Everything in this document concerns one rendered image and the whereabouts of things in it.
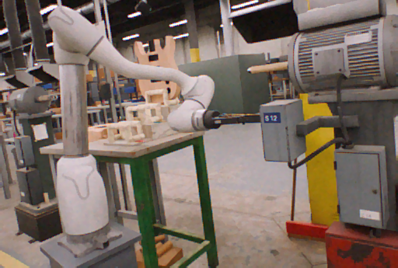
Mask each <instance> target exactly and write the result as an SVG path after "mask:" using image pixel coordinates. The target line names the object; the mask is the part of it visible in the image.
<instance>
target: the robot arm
mask: <svg viewBox="0 0 398 268"><path fill-rule="evenodd" d="M47 22H48V23H49V25H50V26H51V29H52V30H53V49H54V57H55V60H56V63H57V64H58V65H59V72H60V87H61V126H62V140H63V154H64V156H62V157H61V158H60V159H59V161H58V162H57V193H58V199H59V207H60V211H61V216H62V221H63V224H64V226H65V235H66V236H65V237H63V238H59V239H58V240H57V244H58V245H61V246H62V247H65V249H67V250H68V251H69V252H71V253H72V254H73V255H74V258H79V257H81V256H84V255H85V254H86V253H87V252H91V251H92V250H94V249H96V248H101V249H105V248H107V247H109V242H111V241H114V240H116V239H118V238H122V237H123V232H122V231H118V230H114V229H113V228H111V226H110V222H109V218H108V203H107V199H106V193H105V186H104V184H103V178H102V177H101V176H100V174H99V173H98V172H97V170H96V160H95V159H94V157H92V156H91V154H89V139H88V107H87V92H86V66H87V65H88V63H89V59H90V58H91V59H92V60H94V61H96V62H98V63H99V64H102V65H103V66H105V67H107V68H108V69H110V70H111V71H114V72H116V73H117V74H119V75H123V76H125V77H127V78H136V79H145V80H156V81H171V82H175V83H176V84H177V85H178V86H179V87H180V88H181V95H182V96H183V97H184V103H183V104H181V106H180V107H178V109H177V110H174V111H173V112H172V113H170V114H169V116H168V117H167V123H168V125H169V127H171V128H172V129H173V131H178V132H181V133H193V132H196V131H210V130H211V129H218V128H220V126H221V125H228V124H241V123H243V125H245V123H260V114H247V113H246V114H233V113H232V114H226V113H224V114H222V115H221V114H220V113H219V111H217V110H206V109H207V108H208V105H209V104H210V102H211V99H212V97H213V93H214V90H215V84H214V82H213V80H212V79H211V78H210V77H208V76H207V75H200V76H198V77H193V78H192V77H190V76H188V75H185V74H184V73H183V72H181V71H178V70H176V69H172V68H164V67H159V66H149V65H144V64H135V63H132V62H131V61H128V60H126V58H124V57H123V56H121V55H120V53H119V52H117V50H116V49H114V46H112V45H111V43H110V42H109V41H108V40H107V38H106V37H105V36H104V35H103V34H102V33H101V32H100V31H99V30H98V29H97V28H96V27H95V26H94V25H93V24H92V23H90V22H89V21H88V20H86V19H85V18H84V17H82V16H81V15H80V14H78V13H77V12H75V11H74V10H72V9H69V8H67V7H64V6H63V5H62V6H57V7H56V9H54V11H53V12H51V14H50V15H49V16H48V17H47Z"/></svg>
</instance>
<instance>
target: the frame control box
mask: <svg viewBox="0 0 398 268"><path fill-rule="evenodd" d="M259 109H260V126H261V132H262V138H263V150H264V159H265V161H266V162H287V163H288V167H289V168H290V169H297V168H298V167H299V166H301V165H304V163H306V162H307V161H309V160H311V159H312V158H313V157H316V155H318V154H319V153H321V151H324V150H325V149H326V148H328V147H330V146H331V145H333V144H335V143H336V142H341V147H342V148H343V149H347V147H346V144H345V140H344V139H343V138H341V137H338V138H335V139H333V140H331V141H329V142H327V143H326V144H325V145H322V146H321V147H320V148H318V149H317V150H315V151H314V152H313V153H312V154H309V155H308V156H307V157H305V158H304V159H303V160H301V161H300V162H297V163H295V164H294V165H293V164H292V161H293V160H295V159H296V158H298V157H299V156H300V155H301V154H304V153H305V152H306V139H305V135H297V134H296V127H295V125H297V124H299V123H301V122H304V113H303V105H302V99H286V100H278V101H276V102H271V103H268V104H263V105H260V108H259Z"/></svg>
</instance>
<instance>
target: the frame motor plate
mask: <svg viewBox="0 0 398 268"><path fill-rule="evenodd" d="M385 99H398V87H385V88H383V89H382V90H376V91H367V92H342V93H341V102H362V101H374V100H385ZM307 100H308V104H318V103H336V102H337V95H336V93H334V94H326V95H319V93H315V95H314V96H308V97H307Z"/></svg>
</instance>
